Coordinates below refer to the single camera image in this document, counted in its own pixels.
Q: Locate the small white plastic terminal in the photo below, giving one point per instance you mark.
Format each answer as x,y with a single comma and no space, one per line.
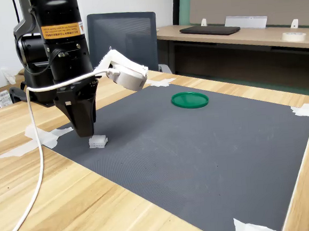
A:
98,142

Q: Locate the round green lid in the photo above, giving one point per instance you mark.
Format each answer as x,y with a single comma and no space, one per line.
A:
190,100

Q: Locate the white tape corner piece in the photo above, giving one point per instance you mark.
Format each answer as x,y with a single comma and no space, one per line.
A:
308,110
42,137
246,230
161,82

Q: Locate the crumpled white paper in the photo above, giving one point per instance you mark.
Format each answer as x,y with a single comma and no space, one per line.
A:
8,76

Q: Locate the grey office chair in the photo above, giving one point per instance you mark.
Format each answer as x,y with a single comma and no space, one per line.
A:
121,40

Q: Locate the brown cardboard box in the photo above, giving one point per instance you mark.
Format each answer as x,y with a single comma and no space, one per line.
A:
1,96

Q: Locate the dark grey mat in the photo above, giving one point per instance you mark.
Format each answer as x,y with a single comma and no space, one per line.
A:
200,149

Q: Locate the black laptop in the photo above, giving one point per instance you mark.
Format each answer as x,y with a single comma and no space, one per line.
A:
209,30

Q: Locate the beige office desk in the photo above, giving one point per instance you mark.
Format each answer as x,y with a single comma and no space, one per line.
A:
258,37

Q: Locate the roll of masking tape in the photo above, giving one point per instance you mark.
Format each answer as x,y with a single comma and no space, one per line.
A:
293,36

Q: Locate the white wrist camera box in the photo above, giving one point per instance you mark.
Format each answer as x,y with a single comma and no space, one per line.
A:
128,74

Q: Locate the small white partition bracket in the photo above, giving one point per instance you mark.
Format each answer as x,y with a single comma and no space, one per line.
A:
294,23
203,22

